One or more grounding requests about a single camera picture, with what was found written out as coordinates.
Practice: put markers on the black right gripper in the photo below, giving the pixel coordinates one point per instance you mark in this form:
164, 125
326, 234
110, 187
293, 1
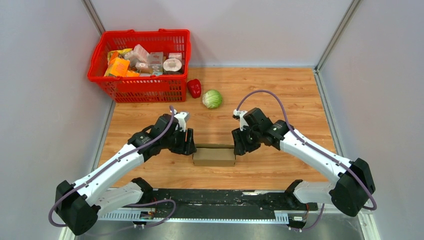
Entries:
240, 147

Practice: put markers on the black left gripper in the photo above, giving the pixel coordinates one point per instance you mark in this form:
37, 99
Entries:
186, 147

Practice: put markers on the brown cardboard box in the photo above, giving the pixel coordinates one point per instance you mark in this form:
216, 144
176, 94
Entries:
214, 155

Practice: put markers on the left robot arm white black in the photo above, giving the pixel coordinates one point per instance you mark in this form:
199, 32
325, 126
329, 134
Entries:
112, 175

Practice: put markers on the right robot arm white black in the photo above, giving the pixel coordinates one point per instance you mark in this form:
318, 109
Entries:
318, 159

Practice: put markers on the beige small box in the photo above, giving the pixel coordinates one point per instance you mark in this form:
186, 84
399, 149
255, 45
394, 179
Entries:
155, 63

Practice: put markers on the orange snack box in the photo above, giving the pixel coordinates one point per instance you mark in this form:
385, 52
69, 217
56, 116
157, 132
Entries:
117, 67

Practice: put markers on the green cabbage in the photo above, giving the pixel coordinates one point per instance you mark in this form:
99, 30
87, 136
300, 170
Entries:
212, 99

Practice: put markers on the red bell pepper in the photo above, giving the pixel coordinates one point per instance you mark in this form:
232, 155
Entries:
194, 88

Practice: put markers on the red plastic shopping basket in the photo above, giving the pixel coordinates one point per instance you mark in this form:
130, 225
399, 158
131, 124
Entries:
162, 88

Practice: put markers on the white tape roll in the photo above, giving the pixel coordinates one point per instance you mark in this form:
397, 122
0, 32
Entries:
172, 66

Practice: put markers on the pink white carton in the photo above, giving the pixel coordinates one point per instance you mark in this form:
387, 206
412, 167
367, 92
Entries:
137, 55

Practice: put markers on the yellow snack packet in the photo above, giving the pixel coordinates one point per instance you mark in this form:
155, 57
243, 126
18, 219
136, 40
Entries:
117, 53

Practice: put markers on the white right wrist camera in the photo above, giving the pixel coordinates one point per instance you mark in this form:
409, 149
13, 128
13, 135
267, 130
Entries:
239, 115

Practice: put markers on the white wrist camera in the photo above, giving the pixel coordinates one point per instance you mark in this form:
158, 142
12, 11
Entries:
239, 115
182, 118

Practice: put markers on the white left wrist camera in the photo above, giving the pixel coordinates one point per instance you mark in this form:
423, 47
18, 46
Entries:
182, 118

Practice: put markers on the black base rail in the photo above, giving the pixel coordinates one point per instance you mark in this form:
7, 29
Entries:
217, 205

